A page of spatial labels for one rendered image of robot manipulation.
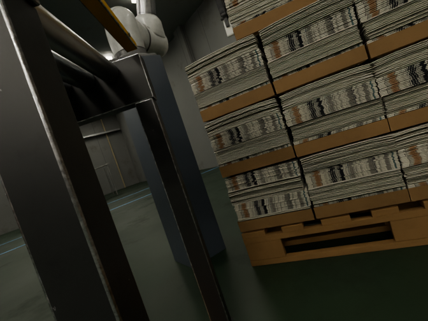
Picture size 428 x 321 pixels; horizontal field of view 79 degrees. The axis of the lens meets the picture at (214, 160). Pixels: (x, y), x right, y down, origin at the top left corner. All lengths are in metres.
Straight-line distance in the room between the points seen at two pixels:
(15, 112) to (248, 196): 0.87
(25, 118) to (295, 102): 0.81
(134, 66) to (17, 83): 0.53
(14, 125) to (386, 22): 0.94
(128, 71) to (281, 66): 0.50
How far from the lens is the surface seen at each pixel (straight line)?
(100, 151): 11.25
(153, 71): 1.32
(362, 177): 0.98
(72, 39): 0.56
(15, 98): 0.25
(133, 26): 1.42
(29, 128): 0.24
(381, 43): 0.98
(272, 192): 1.00
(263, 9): 1.06
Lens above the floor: 0.51
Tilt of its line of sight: 3 degrees down
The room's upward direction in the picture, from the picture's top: 19 degrees counter-clockwise
